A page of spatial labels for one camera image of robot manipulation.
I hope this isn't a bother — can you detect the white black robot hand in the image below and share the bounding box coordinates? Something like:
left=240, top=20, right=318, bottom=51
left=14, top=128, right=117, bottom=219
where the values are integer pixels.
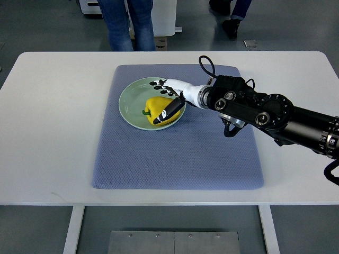
left=149, top=79, right=211, bottom=125

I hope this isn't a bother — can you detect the yellow bell pepper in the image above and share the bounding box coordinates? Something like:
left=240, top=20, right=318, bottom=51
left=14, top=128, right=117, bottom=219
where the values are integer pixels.
left=142, top=96, right=181, bottom=126

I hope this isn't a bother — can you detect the light green plate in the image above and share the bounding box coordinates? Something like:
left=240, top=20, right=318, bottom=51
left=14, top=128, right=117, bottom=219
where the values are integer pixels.
left=119, top=77, right=186, bottom=131

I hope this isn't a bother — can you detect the grey floor plate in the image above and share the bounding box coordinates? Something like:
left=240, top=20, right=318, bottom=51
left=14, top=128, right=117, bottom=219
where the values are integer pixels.
left=243, top=39, right=258, bottom=49

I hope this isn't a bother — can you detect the blue grey quilted mat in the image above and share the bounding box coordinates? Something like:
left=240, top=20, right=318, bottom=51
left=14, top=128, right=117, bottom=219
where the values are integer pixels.
left=92, top=64, right=264, bottom=191

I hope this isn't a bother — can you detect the cardboard box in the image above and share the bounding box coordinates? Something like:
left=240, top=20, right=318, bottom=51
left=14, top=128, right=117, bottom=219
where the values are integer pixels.
left=130, top=31, right=168, bottom=51

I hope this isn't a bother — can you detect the white cabinet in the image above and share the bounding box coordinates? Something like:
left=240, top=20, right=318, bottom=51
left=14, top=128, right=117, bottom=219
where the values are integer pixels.
left=151, top=0, right=182, bottom=37

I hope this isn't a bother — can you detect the person in dark jeans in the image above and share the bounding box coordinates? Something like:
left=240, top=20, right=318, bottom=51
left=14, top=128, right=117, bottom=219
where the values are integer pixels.
left=209, top=0, right=252, bottom=41

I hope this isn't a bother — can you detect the person in blue jeans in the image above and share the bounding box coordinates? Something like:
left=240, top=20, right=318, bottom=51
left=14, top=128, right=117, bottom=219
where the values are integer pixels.
left=98, top=0, right=156, bottom=52

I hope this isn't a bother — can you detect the white machine on floor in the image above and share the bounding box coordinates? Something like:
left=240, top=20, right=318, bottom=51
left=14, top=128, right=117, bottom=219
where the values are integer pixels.
left=76, top=0, right=102, bottom=15

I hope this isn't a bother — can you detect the white right table leg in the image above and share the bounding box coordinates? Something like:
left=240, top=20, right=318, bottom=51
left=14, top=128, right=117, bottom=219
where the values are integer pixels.
left=258, top=205, right=280, bottom=254

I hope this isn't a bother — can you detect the white table leg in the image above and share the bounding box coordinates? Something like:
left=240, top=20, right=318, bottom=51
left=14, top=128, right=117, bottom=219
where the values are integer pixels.
left=258, top=205, right=280, bottom=254
left=63, top=205, right=85, bottom=254

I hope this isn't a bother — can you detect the white left table leg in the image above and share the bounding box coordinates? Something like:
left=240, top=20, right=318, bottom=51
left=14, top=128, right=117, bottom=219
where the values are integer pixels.
left=63, top=205, right=85, bottom=254

